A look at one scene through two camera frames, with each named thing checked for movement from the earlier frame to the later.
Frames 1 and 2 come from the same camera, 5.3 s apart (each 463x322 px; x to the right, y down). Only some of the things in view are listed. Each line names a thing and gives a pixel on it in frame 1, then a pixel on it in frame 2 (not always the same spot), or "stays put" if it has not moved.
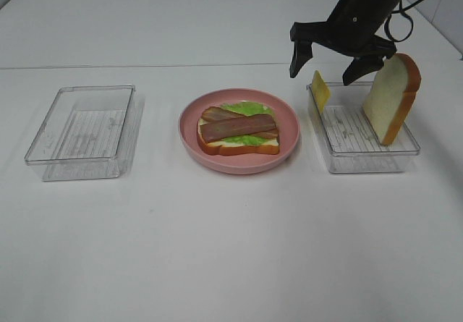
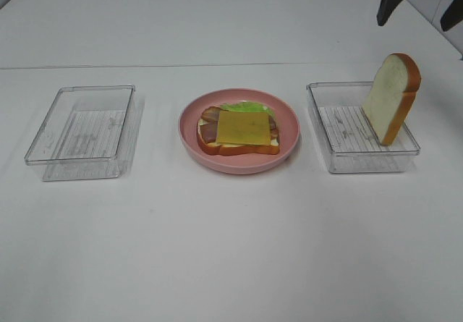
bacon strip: x=215 y=129 to x=208 y=132
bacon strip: x=214 y=113 to x=210 y=131
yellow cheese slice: x=320 y=89 to x=243 y=127
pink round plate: x=289 y=126 stays put
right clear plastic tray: x=349 y=139 stays put
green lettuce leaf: x=248 y=108 stays put
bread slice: x=391 y=94 stays put
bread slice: x=221 y=147 stays put
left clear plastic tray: x=82 y=134 stays put
